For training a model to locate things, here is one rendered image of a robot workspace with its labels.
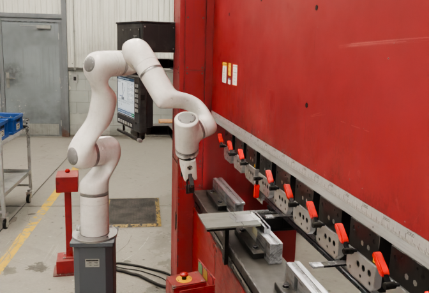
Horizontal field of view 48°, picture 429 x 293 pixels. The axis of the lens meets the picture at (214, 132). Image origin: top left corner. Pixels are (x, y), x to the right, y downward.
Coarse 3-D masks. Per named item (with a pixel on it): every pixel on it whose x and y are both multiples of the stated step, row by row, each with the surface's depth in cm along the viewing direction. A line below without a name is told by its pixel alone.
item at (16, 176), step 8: (24, 120) 527; (24, 128) 514; (0, 136) 442; (16, 136) 487; (0, 144) 443; (0, 152) 445; (0, 160) 446; (0, 168) 448; (0, 176) 449; (8, 176) 523; (16, 176) 524; (24, 176) 516; (0, 184) 450; (8, 184) 494; (16, 184) 489; (24, 184) 540; (0, 192) 469; (8, 192) 466; (8, 216) 461; (8, 224) 463
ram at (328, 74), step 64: (256, 0) 218; (320, 0) 156; (384, 0) 122; (256, 64) 220; (320, 64) 157; (384, 64) 123; (256, 128) 221; (320, 128) 158; (384, 128) 123; (320, 192) 159; (384, 192) 124
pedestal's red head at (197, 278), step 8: (192, 272) 222; (208, 272) 210; (168, 280) 215; (176, 280) 214; (192, 280) 214; (200, 280) 215; (168, 288) 215; (176, 288) 209; (184, 288) 210; (192, 288) 212; (200, 288) 203; (208, 288) 204
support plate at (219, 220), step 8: (200, 216) 231; (208, 216) 232; (216, 216) 232; (224, 216) 232; (208, 224) 222; (216, 224) 222; (224, 224) 222; (232, 224) 223; (240, 224) 223; (248, 224) 223; (256, 224) 224
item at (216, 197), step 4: (208, 192) 300; (208, 196) 298; (212, 196) 293; (216, 196) 293; (212, 200) 289; (216, 200) 285; (216, 204) 279; (220, 204) 278; (224, 204) 278; (216, 208) 278; (220, 208) 276; (224, 208) 277
